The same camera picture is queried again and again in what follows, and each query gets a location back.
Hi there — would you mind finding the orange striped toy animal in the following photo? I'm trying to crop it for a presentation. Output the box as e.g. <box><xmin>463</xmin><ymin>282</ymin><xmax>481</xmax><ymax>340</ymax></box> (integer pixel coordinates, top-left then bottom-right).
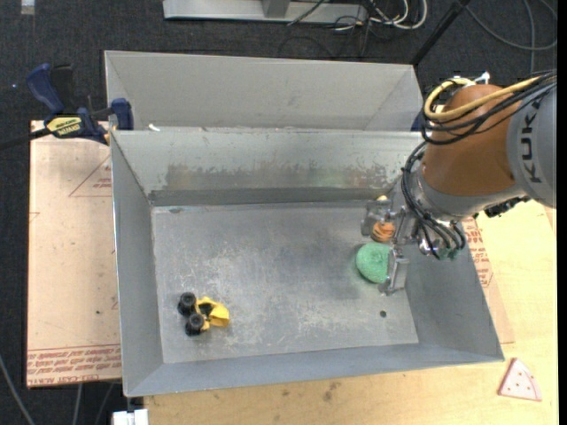
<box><xmin>369</xmin><ymin>220</ymin><xmax>396</xmax><ymax>244</ymax></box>

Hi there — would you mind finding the yellow toy truck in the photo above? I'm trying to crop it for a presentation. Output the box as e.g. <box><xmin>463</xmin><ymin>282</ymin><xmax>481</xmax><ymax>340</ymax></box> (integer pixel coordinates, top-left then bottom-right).
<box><xmin>176</xmin><ymin>290</ymin><xmax>232</xmax><ymax>338</ymax></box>

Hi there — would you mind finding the grey metal bin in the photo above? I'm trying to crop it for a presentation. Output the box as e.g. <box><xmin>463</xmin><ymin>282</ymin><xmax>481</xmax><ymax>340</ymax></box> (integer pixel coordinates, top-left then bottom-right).
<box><xmin>103</xmin><ymin>50</ymin><xmax>507</xmax><ymax>398</ymax></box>

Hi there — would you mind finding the black cylinder on white bracket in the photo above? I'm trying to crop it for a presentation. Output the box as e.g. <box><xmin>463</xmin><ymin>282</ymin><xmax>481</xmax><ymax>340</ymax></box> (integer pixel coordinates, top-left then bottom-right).
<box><xmin>484</xmin><ymin>196</ymin><xmax>531</xmax><ymax>220</ymax></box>

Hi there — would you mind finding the brown cardboard board, red print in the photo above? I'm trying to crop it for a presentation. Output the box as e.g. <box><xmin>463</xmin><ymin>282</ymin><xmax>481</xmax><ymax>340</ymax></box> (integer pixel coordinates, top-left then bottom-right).
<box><xmin>26</xmin><ymin>119</ymin><xmax>517</xmax><ymax>390</ymax></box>

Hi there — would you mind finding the green round scouring sponge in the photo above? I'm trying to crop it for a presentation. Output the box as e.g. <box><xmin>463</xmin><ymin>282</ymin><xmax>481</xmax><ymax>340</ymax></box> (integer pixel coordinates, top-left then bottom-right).
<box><xmin>354</xmin><ymin>242</ymin><xmax>396</xmax><ymax>285</ymax></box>

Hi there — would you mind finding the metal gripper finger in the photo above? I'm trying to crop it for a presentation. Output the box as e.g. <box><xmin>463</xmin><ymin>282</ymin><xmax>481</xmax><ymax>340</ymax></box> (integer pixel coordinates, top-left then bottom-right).
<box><xmin>377</xmin><ymin>245</ymin><xmax>410</xmax><ymax>297</ymax></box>
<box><xmin>360</xmin><ymin>201</ymin><xmax>394</xmax><ymax>239</ymax></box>

